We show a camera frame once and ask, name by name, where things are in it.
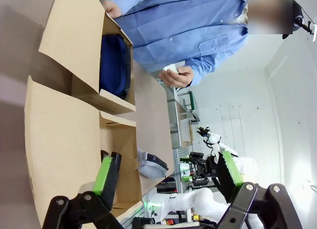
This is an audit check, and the navy blue pencil case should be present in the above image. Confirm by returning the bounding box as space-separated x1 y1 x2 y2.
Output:
99 34 132 100

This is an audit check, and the person's left forearm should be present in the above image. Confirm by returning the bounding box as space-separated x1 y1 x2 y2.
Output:
184 49 248 86

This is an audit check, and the grey pencil case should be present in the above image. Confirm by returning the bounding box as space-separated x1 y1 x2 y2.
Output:
135 147 170 179

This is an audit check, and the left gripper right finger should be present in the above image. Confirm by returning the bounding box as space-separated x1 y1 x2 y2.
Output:
214 150 304 229

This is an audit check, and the grey metal rack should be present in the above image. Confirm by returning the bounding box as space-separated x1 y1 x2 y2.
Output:
165 85 201 150

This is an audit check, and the person in blue shirt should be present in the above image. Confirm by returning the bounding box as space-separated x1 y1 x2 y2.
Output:
103 0 304 88

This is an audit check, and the person's right forearm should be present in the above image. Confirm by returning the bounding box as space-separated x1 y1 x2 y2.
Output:
106 0 164 19

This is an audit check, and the person's left hand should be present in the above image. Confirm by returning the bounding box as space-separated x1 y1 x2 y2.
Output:
158 66 195 88

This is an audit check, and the aluminium table frame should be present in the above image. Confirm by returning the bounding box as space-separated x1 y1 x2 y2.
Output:
172 147 185 194

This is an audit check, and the black head camera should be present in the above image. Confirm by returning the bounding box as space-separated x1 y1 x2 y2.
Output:
293 14 317 43

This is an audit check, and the small cardboard box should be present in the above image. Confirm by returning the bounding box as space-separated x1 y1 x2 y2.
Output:
38 0 136 115

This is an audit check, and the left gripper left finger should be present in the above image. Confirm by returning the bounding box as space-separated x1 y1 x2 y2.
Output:
42 151 125 229

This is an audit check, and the person's right hand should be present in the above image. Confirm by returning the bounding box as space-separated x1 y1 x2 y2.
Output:
103 0 124 19

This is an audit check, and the large cardboard box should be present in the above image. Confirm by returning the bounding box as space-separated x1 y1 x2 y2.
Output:
24 75 144 227

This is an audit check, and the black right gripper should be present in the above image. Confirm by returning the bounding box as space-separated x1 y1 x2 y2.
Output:
180 151 220 187

